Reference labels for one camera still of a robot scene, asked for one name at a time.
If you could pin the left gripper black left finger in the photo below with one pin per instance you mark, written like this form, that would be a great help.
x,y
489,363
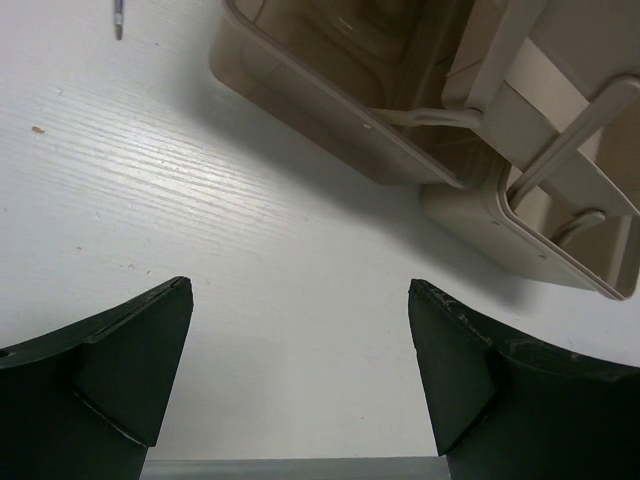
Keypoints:
x,y
87,401

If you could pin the aluminium rail table front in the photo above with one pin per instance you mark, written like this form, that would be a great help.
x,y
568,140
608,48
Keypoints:
x,y
329,468

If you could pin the long green-handled screwdriver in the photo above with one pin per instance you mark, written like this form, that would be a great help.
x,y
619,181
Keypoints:
x,y
118,16

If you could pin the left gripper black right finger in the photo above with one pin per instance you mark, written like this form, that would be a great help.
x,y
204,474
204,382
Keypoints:
x,y
506,405

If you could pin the beige plastic toolbox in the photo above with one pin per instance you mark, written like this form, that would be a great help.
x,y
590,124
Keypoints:
x,y
518,119

